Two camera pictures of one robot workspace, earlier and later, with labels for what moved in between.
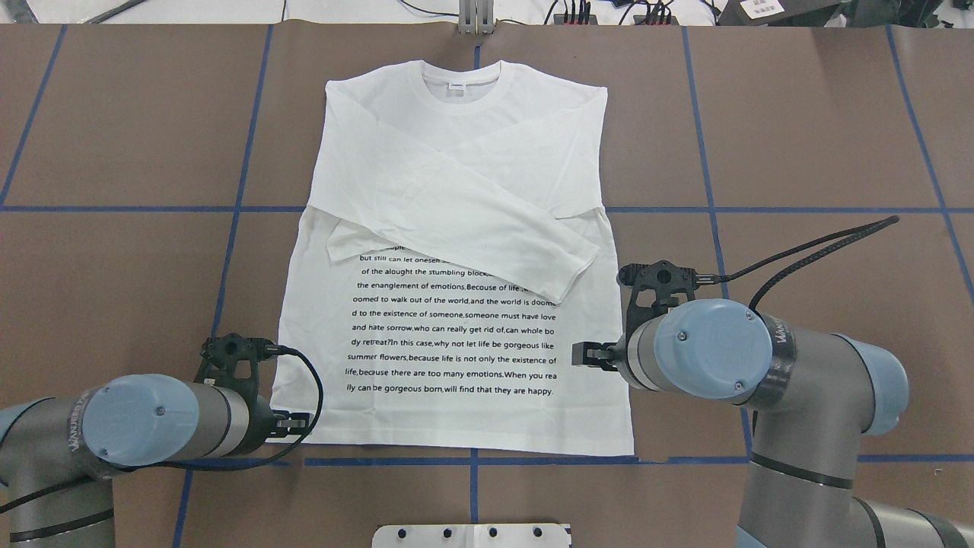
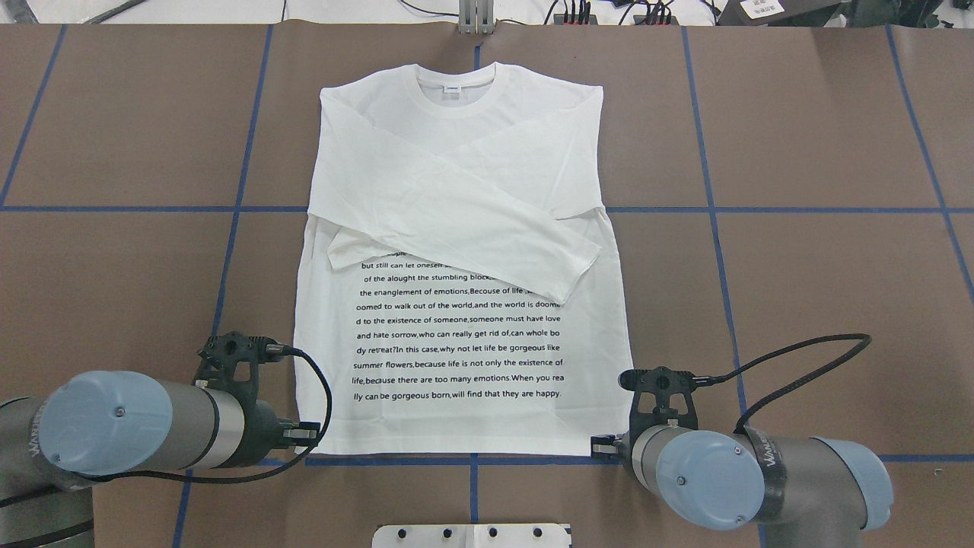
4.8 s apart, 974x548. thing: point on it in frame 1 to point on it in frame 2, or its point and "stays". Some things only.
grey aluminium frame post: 476,17 stays
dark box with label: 776,13 stays
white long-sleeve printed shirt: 453,246 stays
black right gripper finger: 592,354 to 605,447
